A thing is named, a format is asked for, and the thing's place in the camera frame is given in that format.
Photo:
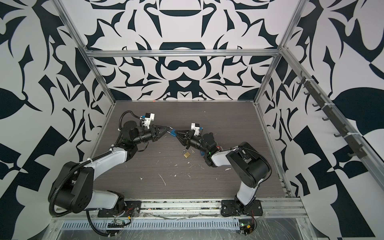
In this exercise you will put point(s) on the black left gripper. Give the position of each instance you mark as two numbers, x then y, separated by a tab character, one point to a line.
154	134

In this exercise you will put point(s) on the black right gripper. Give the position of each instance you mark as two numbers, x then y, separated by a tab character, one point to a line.
187	138

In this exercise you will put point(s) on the blue padlock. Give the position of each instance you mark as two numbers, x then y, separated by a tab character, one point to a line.
172	133

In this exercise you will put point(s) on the brass padlock with key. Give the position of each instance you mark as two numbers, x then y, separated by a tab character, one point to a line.
186	154

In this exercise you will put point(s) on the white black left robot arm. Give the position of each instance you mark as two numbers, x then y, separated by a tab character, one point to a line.
73	190

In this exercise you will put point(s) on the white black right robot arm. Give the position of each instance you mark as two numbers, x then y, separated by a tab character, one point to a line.
251	167

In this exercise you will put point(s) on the left circuit board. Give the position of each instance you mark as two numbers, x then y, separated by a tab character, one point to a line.
120	223

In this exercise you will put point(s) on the circuit board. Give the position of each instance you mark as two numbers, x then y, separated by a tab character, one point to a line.
248	228
120	223

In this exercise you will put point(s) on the right circuit board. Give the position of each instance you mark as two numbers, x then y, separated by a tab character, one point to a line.
248	228

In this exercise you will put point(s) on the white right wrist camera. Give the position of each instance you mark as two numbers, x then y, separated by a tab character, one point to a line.
196	129

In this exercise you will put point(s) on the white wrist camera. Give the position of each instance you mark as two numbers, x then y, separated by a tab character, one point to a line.
196	129
146	120

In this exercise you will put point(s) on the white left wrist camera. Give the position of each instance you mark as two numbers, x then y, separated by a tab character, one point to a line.
146	120

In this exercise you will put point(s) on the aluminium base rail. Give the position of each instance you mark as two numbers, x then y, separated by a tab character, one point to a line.
190	208

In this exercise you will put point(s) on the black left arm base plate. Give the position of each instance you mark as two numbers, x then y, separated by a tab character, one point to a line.
120	209

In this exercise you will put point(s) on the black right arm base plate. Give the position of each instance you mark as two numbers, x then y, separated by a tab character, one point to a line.
240	208

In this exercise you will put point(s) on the aluminium frame horizontal bar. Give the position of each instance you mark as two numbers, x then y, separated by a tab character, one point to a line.
180	53

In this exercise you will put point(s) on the white slotted cable duct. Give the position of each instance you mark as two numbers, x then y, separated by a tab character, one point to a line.
161	224

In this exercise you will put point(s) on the aluminium frame corner post left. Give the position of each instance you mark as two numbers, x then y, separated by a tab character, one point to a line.
67	21

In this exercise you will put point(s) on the aluminium frame corner post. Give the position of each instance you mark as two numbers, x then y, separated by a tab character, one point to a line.
286	37
67	21

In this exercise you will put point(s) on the aluminium frame corner post right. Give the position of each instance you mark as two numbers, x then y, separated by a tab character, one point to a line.
286	37

